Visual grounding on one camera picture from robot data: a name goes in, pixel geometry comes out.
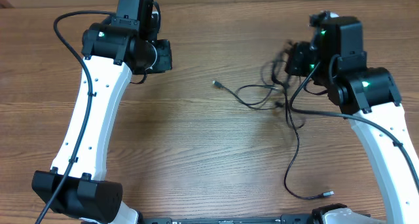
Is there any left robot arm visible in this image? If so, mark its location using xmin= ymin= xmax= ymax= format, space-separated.
xmin=31 ymin=0 xmax=173 ymax=223

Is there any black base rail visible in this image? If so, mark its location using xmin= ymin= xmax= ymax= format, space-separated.
xmin=141 ymin=214 xmax=319 ymax=224

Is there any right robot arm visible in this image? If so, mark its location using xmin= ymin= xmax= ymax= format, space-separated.
xmin=285 ymin=11 xmax=418 ymax=223

